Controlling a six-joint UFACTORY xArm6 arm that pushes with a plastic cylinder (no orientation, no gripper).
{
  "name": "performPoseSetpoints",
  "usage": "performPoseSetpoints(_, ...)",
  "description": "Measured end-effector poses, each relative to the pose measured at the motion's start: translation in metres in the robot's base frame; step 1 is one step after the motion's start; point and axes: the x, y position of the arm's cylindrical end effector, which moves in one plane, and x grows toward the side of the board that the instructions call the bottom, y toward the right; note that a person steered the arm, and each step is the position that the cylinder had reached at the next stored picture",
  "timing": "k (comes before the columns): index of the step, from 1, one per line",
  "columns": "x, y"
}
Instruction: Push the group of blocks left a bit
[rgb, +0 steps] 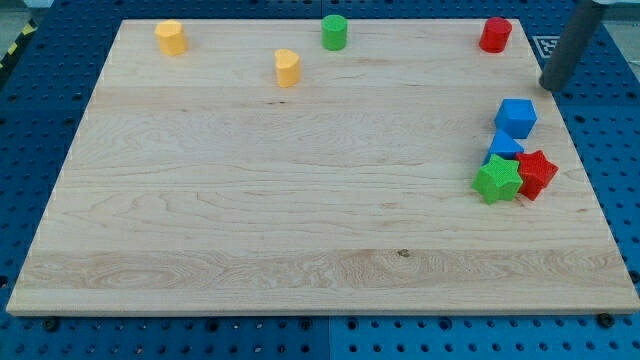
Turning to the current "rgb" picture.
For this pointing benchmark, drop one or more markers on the wooden board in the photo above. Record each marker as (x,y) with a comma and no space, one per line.
(196,186)

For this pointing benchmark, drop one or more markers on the yellow heart block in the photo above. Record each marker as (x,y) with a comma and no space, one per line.
(288,67)

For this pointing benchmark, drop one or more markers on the green cylinder block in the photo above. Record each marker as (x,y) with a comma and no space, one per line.
(334,29)

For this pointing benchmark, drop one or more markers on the green star block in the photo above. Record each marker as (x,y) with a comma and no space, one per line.
(498,179)

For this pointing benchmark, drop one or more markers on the blue triangle block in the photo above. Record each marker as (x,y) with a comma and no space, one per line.
(504,146)

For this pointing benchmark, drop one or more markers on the blue cube block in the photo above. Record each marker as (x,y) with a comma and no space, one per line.
(516,117)

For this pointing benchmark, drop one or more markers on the yellow hexagon block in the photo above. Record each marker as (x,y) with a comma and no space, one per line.
(171,38)

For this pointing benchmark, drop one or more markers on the red star block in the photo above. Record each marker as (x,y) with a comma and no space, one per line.
(536,172)

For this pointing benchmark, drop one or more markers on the red cylinder block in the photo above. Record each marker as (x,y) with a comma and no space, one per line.
(495,35)

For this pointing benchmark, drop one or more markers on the fiducial marker tag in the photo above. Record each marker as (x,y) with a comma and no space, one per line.
(545,45)

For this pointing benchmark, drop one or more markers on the black bolt left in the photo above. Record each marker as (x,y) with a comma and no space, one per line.
(50,324)

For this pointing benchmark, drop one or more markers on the black bolt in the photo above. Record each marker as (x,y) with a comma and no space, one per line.
(605,320)
(50,324)

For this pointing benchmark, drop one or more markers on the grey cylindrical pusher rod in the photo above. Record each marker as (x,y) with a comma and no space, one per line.
(572,43)

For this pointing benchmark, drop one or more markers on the black bolt right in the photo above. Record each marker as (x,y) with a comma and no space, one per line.
(605,320)

